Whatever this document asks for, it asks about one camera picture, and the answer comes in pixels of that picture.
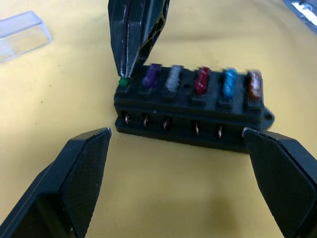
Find purple blade fuse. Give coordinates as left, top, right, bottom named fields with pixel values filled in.
left=141, top=63, right=161, bottom=89

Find clear plastic fuse box cover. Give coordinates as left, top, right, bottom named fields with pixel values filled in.
left=0, top=10, right=54, bottom=62

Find red blade fuse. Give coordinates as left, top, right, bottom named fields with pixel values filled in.
left=194, top=66, right=211, bottom=95

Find brown blade fuse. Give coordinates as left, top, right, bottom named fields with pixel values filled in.
left=245, top=70, right=263, bottom=100

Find grey clear blade fuse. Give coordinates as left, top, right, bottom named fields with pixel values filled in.
left=165, top=64, right=183, bottom=92

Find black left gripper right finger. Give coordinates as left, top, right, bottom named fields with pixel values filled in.
left=241, top=127, right=317, bottom=238

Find green blade fuse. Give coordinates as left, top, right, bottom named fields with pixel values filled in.
left=118, top=76, right=131, bottom=88

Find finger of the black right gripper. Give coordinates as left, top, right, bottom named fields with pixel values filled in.
left=108, top=0, right=128, bottom=76
left=123, top=0, right=171, bottom=80

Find blue blade fuse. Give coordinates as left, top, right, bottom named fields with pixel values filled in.
left=221, top=68, right=238, bottom=98

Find grey object with white label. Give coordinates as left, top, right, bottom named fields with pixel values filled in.
left=282, top=0, right=317, bottom=27

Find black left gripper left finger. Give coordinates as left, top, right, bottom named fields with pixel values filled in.
left=0, top=127, right=112, bottom=238

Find black fuse box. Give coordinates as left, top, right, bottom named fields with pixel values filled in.
left=113, top=61, right=275, bottom=156

